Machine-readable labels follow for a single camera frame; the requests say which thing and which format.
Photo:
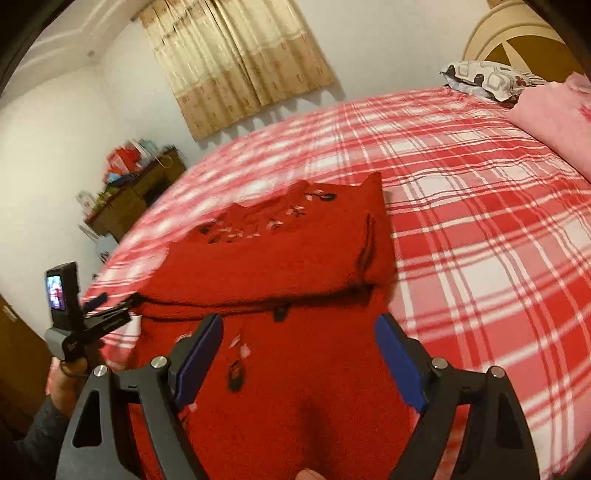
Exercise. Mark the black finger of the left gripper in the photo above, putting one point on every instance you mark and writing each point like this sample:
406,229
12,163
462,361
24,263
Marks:
94,303

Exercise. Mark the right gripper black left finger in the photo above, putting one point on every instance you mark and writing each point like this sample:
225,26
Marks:
99,441

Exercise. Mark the red knitted embroidered sweater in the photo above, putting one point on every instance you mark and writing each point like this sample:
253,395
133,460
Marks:
298,382

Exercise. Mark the left hand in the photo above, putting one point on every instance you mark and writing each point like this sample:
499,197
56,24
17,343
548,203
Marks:
65,383

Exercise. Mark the right hand thumb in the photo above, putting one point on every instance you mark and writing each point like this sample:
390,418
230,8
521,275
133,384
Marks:
308,474

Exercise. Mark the white blue paper bag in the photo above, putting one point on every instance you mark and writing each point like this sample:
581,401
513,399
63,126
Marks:
104,245

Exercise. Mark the dark wooden desk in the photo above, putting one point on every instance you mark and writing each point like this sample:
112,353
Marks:
124,205

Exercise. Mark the red gift box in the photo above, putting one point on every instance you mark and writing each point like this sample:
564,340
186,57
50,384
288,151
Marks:
122,161

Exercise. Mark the red white plaid bedsheet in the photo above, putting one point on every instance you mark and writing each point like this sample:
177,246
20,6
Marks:
490,229

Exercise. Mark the beige window curtain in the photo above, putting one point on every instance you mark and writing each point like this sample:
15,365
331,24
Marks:
227,60

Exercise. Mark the pink floral pillow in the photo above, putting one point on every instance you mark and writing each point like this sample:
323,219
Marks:
558,115

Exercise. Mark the grey patterned pillow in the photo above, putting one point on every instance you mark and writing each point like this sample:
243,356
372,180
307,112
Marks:
490,80

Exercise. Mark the cream wooden headboard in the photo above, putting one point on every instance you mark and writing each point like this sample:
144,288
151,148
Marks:
512,33

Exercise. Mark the white photo frame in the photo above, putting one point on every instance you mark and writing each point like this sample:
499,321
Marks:
86,200

